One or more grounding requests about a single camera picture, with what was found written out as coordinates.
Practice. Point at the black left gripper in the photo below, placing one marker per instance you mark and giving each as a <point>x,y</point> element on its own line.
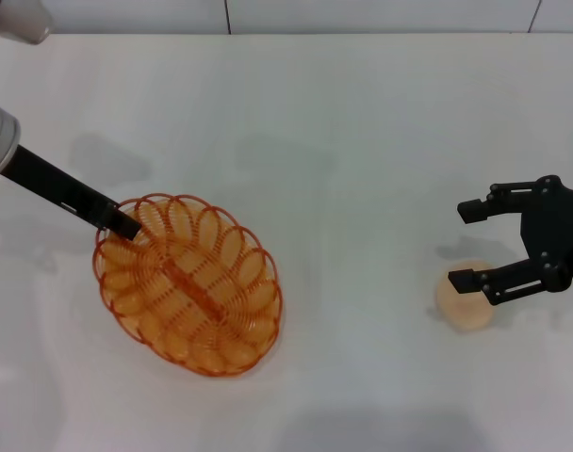
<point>55,183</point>

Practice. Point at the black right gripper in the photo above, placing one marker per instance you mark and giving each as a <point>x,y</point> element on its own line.
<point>560,230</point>

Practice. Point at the pale round bread bun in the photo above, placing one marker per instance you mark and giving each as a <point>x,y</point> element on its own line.
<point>461,313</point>

